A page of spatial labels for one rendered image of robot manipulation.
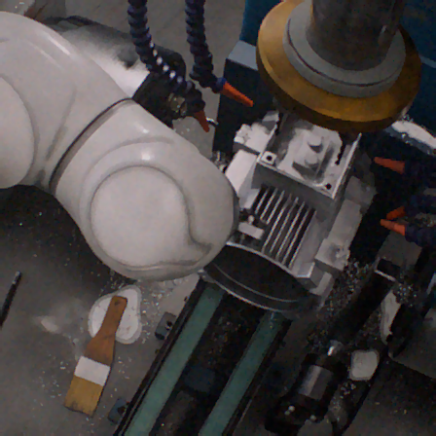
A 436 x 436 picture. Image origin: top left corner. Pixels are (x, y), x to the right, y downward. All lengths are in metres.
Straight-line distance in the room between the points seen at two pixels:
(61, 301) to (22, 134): 0.68
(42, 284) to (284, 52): 0.62
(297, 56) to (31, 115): 0.30
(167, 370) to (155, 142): 0.55
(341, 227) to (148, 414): 0.35
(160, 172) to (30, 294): 0.73
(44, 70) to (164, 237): 0.17
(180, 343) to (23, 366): 0.27
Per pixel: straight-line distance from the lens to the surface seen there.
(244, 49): 1.05
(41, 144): 0.61
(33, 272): 1.27
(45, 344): 1.23
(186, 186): 0.55
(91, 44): 1.03
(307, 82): 0.79
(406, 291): 1.00
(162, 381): 1.08
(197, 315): 1.11
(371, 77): 0.79
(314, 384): 0.97
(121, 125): 0.61
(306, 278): 0.96
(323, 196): 0.95
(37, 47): 0.64
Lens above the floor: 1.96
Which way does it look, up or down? 64 degrees down
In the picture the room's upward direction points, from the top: 10 degrees clockwise
